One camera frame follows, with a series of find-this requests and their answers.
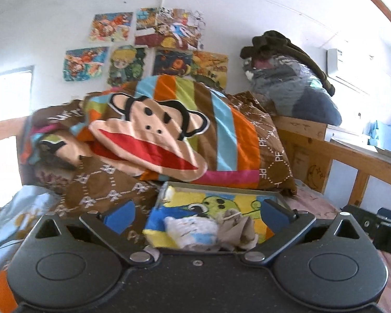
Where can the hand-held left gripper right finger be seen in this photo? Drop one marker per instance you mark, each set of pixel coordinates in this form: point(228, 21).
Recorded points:
point(275, 215)

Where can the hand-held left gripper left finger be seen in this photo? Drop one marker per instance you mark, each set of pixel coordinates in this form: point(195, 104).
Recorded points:
point(120, 217)

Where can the grey shallow box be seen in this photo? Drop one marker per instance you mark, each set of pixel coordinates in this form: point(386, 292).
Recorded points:
point(215, 186)

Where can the brown lattice printed blanket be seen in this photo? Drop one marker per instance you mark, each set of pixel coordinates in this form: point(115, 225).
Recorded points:
point(101, 186)

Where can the small white cloth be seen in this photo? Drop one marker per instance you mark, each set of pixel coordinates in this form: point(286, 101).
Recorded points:
point(168, 195)

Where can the cartoon frog printed towel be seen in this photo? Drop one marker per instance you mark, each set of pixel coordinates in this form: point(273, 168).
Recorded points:
point(182, 200)

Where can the white blue printed cloth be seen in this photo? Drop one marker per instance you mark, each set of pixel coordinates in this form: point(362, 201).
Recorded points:
point(189, 231)

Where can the monkey face striped quilt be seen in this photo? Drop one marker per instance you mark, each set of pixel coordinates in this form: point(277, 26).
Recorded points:
point(234, 137)

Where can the monkey printed pillow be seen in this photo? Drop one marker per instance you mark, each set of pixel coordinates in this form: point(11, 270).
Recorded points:
point(62, 146)

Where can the white cabinet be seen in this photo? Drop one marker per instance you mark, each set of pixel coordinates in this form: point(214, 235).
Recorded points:
point(348, 135)

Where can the light blue blanket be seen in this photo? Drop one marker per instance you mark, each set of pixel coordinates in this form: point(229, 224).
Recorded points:
point(16, 208)

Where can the plastic bag of clothes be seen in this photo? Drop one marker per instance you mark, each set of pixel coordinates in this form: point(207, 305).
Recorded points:
point(293, 91)

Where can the wooden bed end board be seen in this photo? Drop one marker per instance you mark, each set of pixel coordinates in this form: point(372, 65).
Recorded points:
point(6, 126)

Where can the blond character poster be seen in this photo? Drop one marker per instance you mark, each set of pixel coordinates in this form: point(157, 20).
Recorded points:
point(127, 65)

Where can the orange blue cartoon poster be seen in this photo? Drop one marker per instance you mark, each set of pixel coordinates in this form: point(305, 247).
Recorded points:
point(84, 63)

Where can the yellow landscape poster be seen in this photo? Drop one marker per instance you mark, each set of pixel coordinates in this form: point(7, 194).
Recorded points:
point(210, 68)

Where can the dark swirl poster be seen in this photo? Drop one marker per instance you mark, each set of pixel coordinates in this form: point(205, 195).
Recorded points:
point(172, 62)

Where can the white air conditioner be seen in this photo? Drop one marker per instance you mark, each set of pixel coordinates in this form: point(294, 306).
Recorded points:
point(348, 68)

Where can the window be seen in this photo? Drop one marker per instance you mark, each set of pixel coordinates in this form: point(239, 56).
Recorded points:
point(6, 94)

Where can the dark green garment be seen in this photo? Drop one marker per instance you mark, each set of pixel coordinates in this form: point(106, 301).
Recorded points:
point(273, 40)

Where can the orange fox girl poster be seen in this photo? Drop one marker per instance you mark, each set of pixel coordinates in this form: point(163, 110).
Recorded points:
point(110, 27)

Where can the anime girl jigsaw poster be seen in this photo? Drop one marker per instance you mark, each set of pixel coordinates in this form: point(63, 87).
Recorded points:
point(179, 29)

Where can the tiger poster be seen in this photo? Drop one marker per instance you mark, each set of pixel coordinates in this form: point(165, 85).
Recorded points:
point(146, 18)

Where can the wooden bed guard rail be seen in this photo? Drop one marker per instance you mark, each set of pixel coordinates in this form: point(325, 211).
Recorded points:
point(345, 156)

